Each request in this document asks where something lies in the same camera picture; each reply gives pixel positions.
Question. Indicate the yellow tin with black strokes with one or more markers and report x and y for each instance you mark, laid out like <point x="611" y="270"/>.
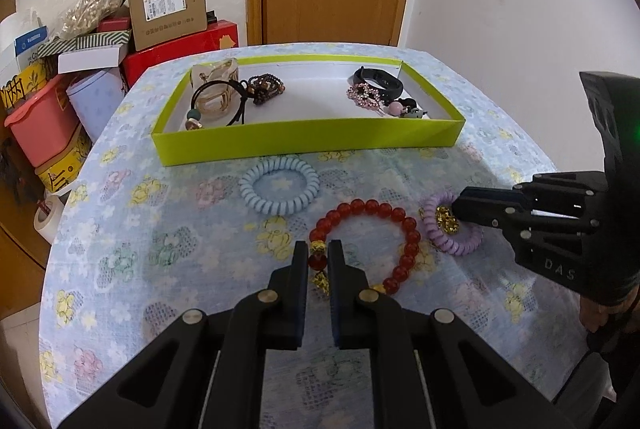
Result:
<point x="62" y="169"/>

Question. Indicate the yellow patterned tin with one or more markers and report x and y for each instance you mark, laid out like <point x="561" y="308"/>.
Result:
<point x="22" y="84"/>

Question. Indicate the grey clothing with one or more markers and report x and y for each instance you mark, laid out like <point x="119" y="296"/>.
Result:
<point x="590" y="389"/>

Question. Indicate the wooden wardrobe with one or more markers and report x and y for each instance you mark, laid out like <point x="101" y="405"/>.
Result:
<point x="15" y="269"/>

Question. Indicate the beige hair claw clip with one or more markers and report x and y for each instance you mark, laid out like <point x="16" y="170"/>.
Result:
<point x="220" y="101"/>

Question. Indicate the black wristband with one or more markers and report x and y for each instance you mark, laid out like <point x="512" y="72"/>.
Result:
<point x="380" y="80"/>

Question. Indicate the open cardboard box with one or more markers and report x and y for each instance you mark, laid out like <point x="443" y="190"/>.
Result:
<point x="167" y="14"/>

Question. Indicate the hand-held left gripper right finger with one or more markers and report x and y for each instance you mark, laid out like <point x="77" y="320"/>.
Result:
<point x="336" y="294"/>

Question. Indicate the small dark red box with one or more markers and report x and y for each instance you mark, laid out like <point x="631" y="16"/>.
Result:
<point x="114" y="25"/>

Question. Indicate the lavender round tin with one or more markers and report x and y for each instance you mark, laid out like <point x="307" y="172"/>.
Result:
<point x="97" y="109"/>

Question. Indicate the green striped box lid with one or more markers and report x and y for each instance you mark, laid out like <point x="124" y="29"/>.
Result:
<point x="85" y="41"/>

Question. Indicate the floral blue tablecloth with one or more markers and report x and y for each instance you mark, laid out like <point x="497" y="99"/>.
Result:
<point x="175" y="284"/>

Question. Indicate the dark figurine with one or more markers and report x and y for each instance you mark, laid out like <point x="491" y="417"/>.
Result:
<point x="15" y="174"/>

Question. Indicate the lime green tray box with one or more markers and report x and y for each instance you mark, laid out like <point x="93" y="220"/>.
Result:
<point x="310" y="136"/>

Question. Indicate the blue and white carton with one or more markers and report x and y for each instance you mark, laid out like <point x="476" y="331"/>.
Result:
<point x="30" y="46"/>

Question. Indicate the person's right hand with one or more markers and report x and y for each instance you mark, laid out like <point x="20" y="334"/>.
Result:
<point x="597" y="316"/>

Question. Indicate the pink plastic bin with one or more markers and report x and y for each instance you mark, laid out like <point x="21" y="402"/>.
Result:
<point x="42" y="129"/>

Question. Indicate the bag of gold beads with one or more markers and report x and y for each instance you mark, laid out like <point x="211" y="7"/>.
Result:
<point x="90" y="11"/>

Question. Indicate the large red box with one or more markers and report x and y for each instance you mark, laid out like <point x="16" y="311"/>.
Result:
<point x="190" y="51"/>

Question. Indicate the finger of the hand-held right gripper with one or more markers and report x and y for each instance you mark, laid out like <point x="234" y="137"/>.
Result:
<point x="550" y="249"/>
<point x="500" y="204"/>

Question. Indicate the white cardboard box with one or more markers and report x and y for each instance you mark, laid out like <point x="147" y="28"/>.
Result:
<point x="90" y="59"/>

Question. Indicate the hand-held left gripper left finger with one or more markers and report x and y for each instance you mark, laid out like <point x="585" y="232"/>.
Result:
<point x="300" y="294"/>

